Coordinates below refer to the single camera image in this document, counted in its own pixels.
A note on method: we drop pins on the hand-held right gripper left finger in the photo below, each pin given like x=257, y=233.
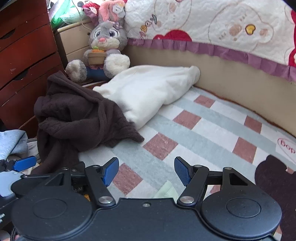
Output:
x=111, y=170

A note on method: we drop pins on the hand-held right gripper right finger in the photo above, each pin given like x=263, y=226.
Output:
x=181, y=170

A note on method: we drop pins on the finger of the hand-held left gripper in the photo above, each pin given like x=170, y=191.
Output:
x=24, y=163

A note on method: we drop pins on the dark brown knit sweater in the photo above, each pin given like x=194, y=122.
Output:
x=76, y=115

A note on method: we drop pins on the light grey garment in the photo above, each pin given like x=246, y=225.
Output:
x=11, y=141

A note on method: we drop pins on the checked blanket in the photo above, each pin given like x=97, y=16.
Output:
x=208, y=139

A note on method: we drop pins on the white fleece garment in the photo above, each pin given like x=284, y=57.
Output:
x=148, y=92

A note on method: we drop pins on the beige padded headboard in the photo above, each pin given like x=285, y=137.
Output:
x=208, y=69

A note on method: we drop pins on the red-brown wooden dresser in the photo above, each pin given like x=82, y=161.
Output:
x=23, y=46

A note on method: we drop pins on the beige nightstand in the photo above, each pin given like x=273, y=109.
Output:
x=74, y=39

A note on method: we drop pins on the grey plush rabbit toy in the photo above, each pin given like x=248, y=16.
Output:
x=106, y=32

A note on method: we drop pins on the green cloth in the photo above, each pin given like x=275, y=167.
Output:
x=67, y=16

